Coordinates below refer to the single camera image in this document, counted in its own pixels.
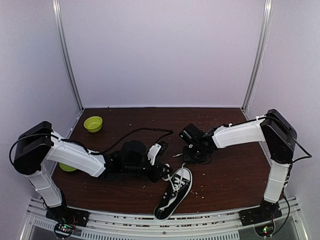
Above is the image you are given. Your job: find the right round led controller board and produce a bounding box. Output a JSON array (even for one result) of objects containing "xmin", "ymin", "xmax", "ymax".
[{"xmin": 254, "ymin": 223, "xmax": 275, "ymax": 238}]

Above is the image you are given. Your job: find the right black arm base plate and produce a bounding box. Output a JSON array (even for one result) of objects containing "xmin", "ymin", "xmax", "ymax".
[{"xmin": 238, "ymin": 207, "xmax": 283, "ymax": 226}]

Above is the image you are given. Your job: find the left round led controller board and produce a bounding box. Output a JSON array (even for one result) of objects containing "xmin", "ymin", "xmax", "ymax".
[{"xmin": 53, "ymin": 223, "xmax": 74, "ymax": 239}]

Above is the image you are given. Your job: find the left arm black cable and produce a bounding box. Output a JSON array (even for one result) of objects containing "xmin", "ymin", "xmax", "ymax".
[{"xmin": 8, "ymin": 126, "xmax": 175, "ymax": 171}]

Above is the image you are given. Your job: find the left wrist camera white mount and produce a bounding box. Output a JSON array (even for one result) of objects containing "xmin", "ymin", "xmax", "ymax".
[{"xmin": 147, "ymin": 140, "xmax": 168, "ymax": 166}]

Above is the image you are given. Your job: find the black white canvas sneaker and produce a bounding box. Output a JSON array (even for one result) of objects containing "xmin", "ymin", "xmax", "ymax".
[{"xmin": 153, "ymin": 163, "xmax": 193, "ymax": 221}]

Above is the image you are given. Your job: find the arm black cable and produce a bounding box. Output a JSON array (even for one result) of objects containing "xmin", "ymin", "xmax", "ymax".
[
  {"xmin": 264, "ymin": 113, "xmax": 313, "ymax": 163},
  {"xmin": 8, "ymin": 126, "xmax": 175, "ymax": 171}
]

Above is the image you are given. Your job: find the green plastic plate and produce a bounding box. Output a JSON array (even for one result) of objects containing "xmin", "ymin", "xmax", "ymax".
[{"xmin": 59, "ymin": 163, "xmax": 77, "ymax": 172}]

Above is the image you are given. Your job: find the round led controller board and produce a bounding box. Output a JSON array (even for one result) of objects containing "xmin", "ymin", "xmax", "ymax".
[
  {"xmin": 254, "ymin": 223, "xmax": 275, "ymax": 238},
  {"xmin": 53, "ymin": 223, "xmax": 74, "ymax": 239}
]

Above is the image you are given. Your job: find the aluminium frame post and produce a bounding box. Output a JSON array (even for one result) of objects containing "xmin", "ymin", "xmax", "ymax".
[
  {"xmin": 52, "ymin": 0, "xmax": 84, "ymax": 112},
  {"xmin": 242, "ymin": 0, "xmax": 274, "ymax": 114}
]

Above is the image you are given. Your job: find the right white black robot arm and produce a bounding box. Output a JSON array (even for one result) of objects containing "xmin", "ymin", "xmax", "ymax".
[{"xmin": 179, "ymin": 109, "xmax": 297, "ymax": 221}]

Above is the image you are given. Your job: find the aluminium front rail frame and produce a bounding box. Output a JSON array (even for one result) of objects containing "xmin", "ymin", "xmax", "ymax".
[{"xmin": 17, "ymin": 197, "xmax": 312, "ymax": 240}]

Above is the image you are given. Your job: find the green plastic bowl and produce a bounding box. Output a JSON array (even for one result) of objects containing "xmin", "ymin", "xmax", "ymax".
[{"xmin": 83, "ymin": 116, "xmax": 103, "ymax": 133}]

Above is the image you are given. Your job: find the left aluminium frame post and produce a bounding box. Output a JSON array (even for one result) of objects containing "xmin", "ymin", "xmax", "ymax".
[{"xmin": 52, "ymin": 0, "xmax": 84, "ymax": 112}]

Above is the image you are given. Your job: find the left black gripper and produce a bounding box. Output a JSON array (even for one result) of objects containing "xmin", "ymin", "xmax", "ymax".
[{"xmin": 123, "ymin": 160, "xmax": 173, "ymax": 184}]

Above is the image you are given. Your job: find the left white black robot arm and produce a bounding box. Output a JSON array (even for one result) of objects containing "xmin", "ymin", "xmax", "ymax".
[{"xmin": 9, "ymin": 121, "xmax": 172, "ymax": 222}]

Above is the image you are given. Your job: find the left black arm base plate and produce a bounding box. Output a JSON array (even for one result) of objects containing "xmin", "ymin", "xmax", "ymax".
[{"xmin": 45, "ymin": 207, "xmax": 90, "ymax": 227}]

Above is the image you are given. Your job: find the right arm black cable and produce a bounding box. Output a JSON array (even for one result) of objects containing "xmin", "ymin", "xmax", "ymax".
[{"xmin": 264, "ymin": 113, "xmax": 313, "ymax": 163}]

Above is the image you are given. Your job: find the right aluminium frame post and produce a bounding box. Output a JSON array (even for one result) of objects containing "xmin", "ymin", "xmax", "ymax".
[{"xmin": 242, "ymin": 0, "xmax": 274, "ymax": 114}]

